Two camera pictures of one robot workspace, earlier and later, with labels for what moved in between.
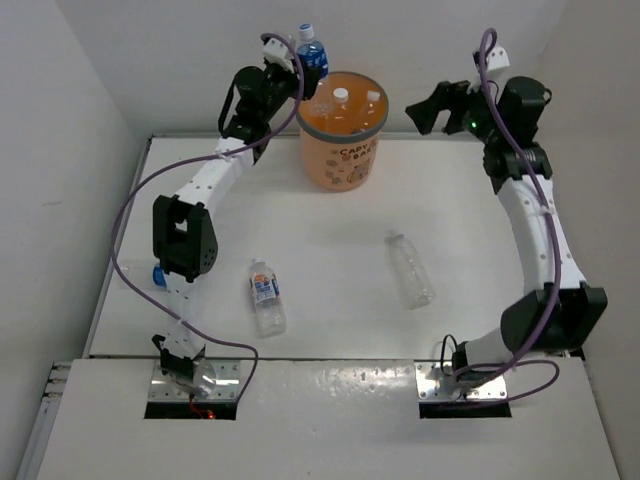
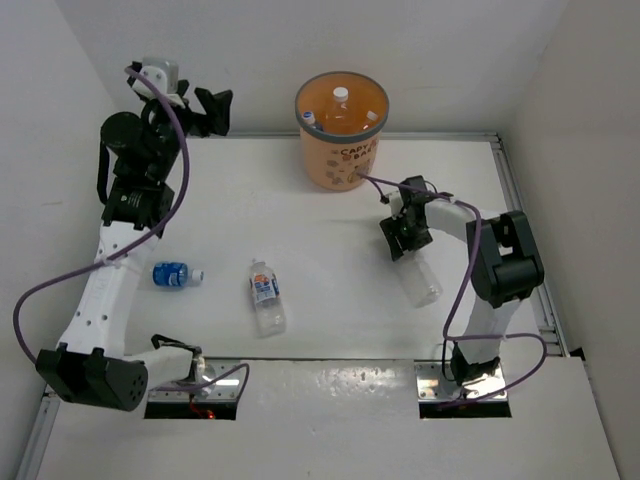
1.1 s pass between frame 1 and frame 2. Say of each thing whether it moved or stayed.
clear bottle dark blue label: moved
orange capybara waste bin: stayed
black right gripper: moved
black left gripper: moved
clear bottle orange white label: stayed
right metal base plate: stayed
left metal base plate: stayed
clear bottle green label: moved
